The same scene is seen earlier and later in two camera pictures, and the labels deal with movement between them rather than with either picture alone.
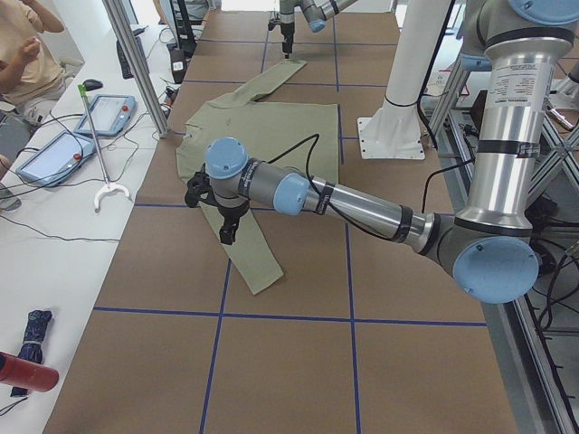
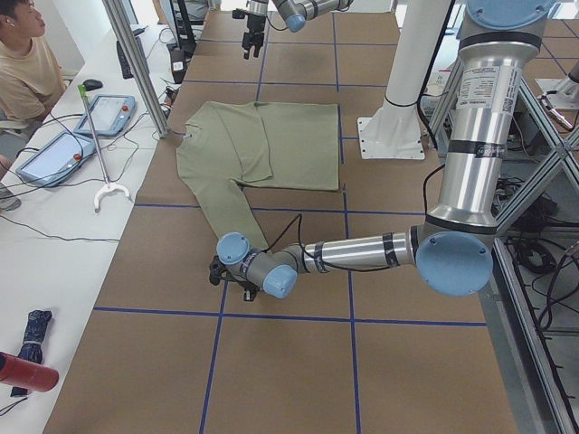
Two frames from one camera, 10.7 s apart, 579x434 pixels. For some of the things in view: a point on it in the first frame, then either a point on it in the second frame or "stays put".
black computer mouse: x=92 y=84 stays put
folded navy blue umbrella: x=31 y=347 stays put
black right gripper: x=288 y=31 → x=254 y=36
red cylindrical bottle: x=26 y=373 stays put
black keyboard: x=126 y=70 stays put
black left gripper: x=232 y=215 → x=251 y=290
